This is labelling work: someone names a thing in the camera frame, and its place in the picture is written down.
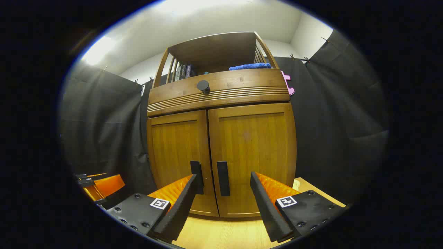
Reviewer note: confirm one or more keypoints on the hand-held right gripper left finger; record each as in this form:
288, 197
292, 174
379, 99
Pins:
178, 214

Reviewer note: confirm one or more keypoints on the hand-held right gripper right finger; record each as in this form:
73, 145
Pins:
268, 211

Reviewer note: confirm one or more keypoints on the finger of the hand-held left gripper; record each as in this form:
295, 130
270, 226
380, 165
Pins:
84, 180
107, 185

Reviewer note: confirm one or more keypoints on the wooden cabinet door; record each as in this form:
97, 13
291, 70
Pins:
252, 138
173, 148

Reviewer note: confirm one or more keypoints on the wooden double-door shoe cabinet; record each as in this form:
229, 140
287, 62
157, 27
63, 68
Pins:
214, 48

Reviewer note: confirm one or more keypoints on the black backdrop cloth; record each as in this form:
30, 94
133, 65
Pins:
104, 121

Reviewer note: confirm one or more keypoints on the wooden ribbed drawer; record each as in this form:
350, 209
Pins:
245, 82

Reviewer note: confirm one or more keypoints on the round black drawer knob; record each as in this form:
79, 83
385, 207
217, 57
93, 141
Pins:
203, 85

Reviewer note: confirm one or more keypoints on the dark blue book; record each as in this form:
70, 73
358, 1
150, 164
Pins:
189, 71

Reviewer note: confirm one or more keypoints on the folded blue towel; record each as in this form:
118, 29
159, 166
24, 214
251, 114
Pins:
249, 66

